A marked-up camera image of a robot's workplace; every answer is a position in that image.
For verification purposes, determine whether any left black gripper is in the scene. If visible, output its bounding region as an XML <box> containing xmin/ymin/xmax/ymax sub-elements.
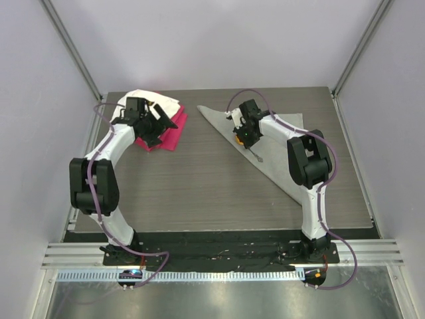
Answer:
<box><xmin>140</xmin><ymin>105</ymin><xmax>177</xmax><ymax>148</ymax></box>

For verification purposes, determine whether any grey cloth napkin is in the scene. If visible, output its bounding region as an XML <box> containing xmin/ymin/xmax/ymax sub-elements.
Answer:
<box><xmin>197</xmin><ymin>106</ymin><xmax>301</xmax><ymax>204</ymax></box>

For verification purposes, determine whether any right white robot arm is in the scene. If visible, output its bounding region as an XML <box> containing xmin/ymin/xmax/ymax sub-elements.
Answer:
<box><xmin>226</xmin><ymin>99</ymin><xmax>333</xmax><ymax>263</ymax></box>

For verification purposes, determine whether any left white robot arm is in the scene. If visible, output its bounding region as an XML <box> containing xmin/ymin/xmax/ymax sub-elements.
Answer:
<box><xmin>69</xmin><ymin>96</ymin><xmax>178</xmax><ymax>265</ymax></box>

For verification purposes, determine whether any pink folded cloth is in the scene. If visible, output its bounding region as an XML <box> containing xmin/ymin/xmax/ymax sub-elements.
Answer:
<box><xmin>135</xmin><ymin>105</ymin><xmax>188</xmax><ymax>152</ymax></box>

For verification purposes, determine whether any white folded cloth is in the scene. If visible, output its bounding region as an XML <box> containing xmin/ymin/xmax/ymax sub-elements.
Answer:
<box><xmin>110</xmin><ymin>89</ymin><xmax>181</xmax><ymax>122</ymax></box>

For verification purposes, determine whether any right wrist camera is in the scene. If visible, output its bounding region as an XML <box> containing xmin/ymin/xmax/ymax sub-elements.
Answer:
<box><xmin>225</xmin><ymin>108</ymin><xmax>244</xmax><ymax>128</ymax></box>

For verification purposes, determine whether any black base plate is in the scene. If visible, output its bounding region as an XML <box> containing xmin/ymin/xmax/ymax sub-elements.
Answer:
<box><xmin>103</xmin><ymin>230</ymin><xmax>340</xmax><ymax>272</ymax></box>

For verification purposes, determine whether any aluminium frame rail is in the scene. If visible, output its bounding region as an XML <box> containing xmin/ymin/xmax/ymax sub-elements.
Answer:
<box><xmin>42</xmin><ymin>239</ymin><xmax>404</xmax><ymax>286</ymax></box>

